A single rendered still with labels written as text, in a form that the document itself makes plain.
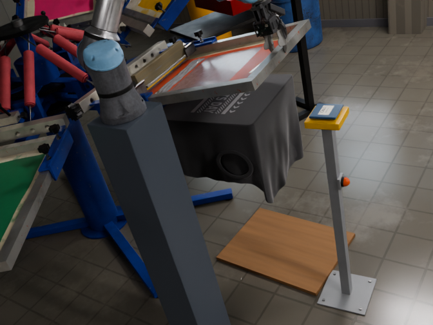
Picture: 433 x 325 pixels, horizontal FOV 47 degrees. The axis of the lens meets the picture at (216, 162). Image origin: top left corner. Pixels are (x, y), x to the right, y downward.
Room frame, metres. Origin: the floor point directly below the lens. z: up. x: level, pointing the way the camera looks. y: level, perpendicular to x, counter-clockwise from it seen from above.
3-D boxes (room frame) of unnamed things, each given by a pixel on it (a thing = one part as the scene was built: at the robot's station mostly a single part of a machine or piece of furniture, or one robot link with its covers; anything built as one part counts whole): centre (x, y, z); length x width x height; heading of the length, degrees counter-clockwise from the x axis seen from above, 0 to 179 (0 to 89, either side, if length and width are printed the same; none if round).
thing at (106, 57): (1.50, 0.25, 1.37); 0.13 x 0.12 x 0.14; 18
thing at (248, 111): (1.97, -0.10, 0.95); 0.48 x 0.44 x 0.01; 54
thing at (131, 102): (1.49, 0.25, 1.25); 0.15 x 0.15 x 0.10
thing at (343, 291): (1.58, -0.44, 0.48); 0.22 x 0.22 x 0.96; 54
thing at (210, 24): (2.90, 0.19, 0.91); 1.34 x 0.41 x 0.08; 114
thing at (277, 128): (1.84, -0.29, 0.74); 0.45 x 0.03 x 0.43; 144
